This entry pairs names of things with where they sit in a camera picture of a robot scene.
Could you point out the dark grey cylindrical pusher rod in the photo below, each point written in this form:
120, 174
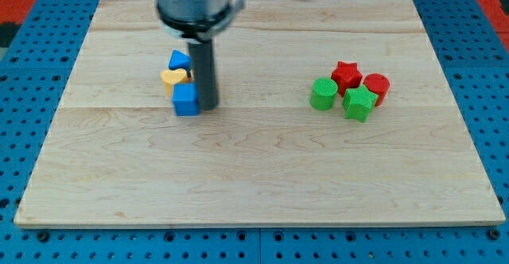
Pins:
204, 74

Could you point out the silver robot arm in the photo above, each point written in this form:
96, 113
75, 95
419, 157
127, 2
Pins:
198, 22

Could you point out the yellow heart block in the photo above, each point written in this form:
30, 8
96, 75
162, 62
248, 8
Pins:
171, 77

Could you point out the blue triangle block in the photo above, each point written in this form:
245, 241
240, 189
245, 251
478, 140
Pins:
179, 60

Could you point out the blue cube block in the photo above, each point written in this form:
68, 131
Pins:
185, 99

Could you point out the wooden board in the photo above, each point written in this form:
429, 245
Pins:
116, 156

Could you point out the green cylinder block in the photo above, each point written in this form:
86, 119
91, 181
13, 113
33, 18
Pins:
323, 95

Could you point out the red star block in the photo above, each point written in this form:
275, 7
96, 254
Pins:
346, 75

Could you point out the green star block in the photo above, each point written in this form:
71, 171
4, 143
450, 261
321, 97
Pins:
358, 103

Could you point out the red cylinder block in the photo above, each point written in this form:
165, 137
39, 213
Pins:
378, 84

